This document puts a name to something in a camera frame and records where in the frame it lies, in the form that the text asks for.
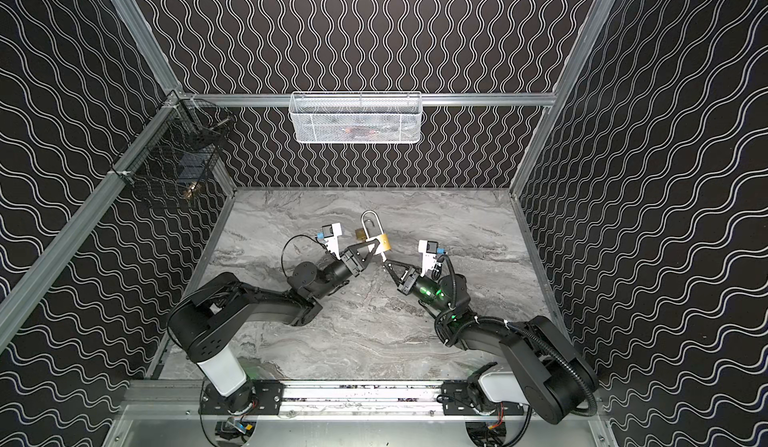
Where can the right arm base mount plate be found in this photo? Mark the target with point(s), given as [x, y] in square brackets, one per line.
[467, 398]

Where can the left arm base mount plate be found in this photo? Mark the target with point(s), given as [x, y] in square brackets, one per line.
[263, 397]

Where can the black wire wall basket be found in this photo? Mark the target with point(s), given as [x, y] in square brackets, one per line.
[175, 169]

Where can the long shackle brass padlock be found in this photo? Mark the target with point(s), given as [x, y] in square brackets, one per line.
[373, 230]

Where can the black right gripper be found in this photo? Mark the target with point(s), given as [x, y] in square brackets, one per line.
[410, 276]

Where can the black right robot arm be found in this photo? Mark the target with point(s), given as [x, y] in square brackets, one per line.
[554, 379]

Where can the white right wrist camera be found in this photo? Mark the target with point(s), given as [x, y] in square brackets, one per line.
[431, 252]

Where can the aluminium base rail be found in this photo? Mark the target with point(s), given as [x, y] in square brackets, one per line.
[302, 401]

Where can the white mesh wall basket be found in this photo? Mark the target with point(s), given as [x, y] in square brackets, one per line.
[356, 117]

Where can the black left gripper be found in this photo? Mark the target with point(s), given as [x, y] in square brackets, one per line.
[351, 261]

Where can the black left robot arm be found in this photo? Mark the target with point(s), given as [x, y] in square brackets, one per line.
[204, 322]

